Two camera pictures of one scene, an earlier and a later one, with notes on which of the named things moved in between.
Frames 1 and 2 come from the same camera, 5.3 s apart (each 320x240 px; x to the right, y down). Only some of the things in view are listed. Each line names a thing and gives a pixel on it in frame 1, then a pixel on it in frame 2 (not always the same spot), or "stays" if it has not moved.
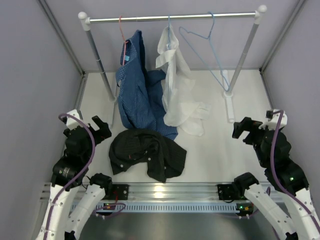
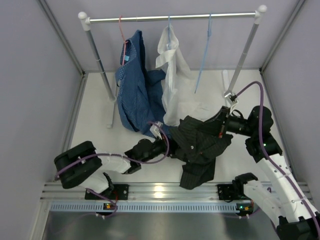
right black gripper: (247, 124) to (217, 121)
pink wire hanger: (125, 41) stays
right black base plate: (228, 191) stays
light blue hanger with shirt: (169, 43) stays
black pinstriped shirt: (165, 158) to (198, 143)
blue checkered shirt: (141, 94) stays
